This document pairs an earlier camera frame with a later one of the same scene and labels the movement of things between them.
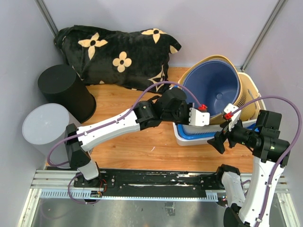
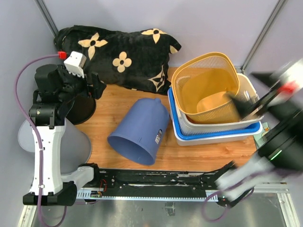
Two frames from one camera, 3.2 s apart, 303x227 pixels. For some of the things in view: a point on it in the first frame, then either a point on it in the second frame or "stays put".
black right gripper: (220, 135) to (273, 84)
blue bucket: (216, 83) to (139, 136)
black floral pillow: (130, 58) stays put
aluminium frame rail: (47, 17) stays put
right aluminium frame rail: (271, 19) stays put
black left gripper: (188, 106) to (98, 86)
